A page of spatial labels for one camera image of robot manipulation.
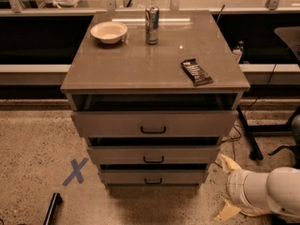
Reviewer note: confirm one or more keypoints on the dark snack bar wrapper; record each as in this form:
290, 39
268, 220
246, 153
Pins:
195, 72

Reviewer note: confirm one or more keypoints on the grey drawer cabinet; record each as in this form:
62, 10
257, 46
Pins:
133, 76

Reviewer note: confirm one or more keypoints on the grey bottom drawer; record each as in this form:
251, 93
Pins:
152, 177

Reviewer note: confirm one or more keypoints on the grey drawer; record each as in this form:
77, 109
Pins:
109, 155
152, 177
153, 124

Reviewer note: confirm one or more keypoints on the small spray bottle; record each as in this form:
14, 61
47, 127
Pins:
238, 51

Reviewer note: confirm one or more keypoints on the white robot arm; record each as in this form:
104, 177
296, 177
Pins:
260, 193

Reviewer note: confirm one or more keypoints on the white bowl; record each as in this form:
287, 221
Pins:
109, 32

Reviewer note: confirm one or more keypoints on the grey top drawer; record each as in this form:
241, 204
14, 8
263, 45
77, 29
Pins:
153, 124

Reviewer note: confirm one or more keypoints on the silver blue drink can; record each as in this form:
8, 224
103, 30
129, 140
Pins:
151, 25

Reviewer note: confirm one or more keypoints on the black cylindrical object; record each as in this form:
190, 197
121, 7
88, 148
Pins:
56, 201

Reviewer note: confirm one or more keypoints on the blue tape cross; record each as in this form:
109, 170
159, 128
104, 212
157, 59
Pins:
77, 171

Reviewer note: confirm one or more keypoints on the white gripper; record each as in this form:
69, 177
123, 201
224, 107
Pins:
234, 187

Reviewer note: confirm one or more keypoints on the black stand leg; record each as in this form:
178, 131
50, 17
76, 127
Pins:
255, 153

